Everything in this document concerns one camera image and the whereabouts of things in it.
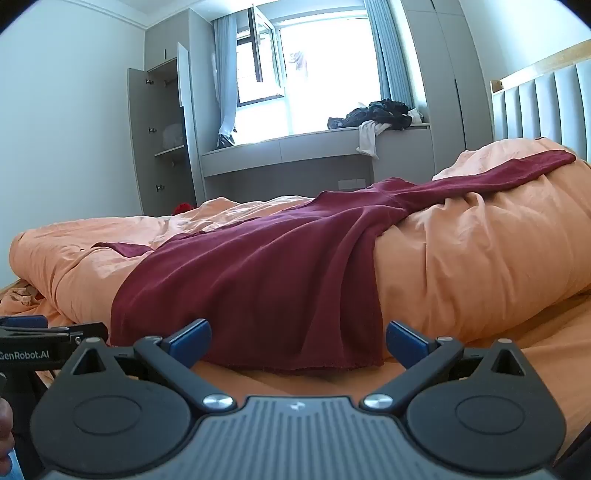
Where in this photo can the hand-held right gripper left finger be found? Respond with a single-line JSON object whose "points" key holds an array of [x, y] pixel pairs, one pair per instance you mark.
{"points": [[191, 336]]}

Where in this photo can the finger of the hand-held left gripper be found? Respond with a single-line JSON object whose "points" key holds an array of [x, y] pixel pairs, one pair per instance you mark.
{"points": [[87, 333], [23, 321]]}

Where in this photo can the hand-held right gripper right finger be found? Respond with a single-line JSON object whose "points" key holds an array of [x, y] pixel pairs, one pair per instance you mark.
{"points": [[405, 340]]}

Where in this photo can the maroon garment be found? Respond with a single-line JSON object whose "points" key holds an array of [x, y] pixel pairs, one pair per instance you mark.
{"points": [[277, 277]]}

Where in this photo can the pile of dark clothes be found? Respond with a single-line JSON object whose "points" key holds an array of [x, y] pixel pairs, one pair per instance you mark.
{"points": [[383, 113]]}

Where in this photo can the person's left hand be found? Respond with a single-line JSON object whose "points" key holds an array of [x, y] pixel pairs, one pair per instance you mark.
{"points": [[4, 424]]}

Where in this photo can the orange duvet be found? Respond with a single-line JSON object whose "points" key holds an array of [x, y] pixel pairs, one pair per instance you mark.
{"points": [[461, 254]]}

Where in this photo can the person's blue jeans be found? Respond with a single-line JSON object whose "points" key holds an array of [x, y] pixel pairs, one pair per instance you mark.
{"points": [[10, 468]]}

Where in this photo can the red item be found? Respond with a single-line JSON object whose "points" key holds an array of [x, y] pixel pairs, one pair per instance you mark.
{"points": [[183, 208]]}

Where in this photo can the grey window seat cabinet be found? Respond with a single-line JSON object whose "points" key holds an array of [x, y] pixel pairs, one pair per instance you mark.
{"points": [[286, 159]]}

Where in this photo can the white folded bedding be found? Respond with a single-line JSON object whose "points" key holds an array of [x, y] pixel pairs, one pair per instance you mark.
{"points": [[173, 134]]}

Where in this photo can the grey open wardrobe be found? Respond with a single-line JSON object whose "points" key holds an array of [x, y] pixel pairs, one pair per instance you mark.
{"points": [[143, 138]]}

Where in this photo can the white hanging garment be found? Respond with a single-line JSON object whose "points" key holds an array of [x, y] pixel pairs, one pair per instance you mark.
{"points": [[368, 141]]}

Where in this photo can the small white cloth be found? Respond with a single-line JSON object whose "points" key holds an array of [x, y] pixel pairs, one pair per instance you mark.
{"points": [[415, 116]]}

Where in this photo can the tall grey closed wardrobe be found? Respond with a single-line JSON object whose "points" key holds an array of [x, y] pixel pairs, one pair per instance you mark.
{"points": [[452, 92]]}

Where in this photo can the blue-grey curtain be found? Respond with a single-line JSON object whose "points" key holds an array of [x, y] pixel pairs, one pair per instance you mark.
{"points": [[227, 78], [392, 60]]}

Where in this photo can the grey padded wooden headboard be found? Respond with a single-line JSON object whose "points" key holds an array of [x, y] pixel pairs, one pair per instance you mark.
{"points": [[540, 110]]}

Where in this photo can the garment hanging outside window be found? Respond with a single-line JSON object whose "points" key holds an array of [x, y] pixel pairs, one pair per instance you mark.
{"points": [[299, 62]]}

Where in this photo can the white wall socket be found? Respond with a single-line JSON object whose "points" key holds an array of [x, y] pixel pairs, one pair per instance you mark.
{"points": [[352, 184]]}

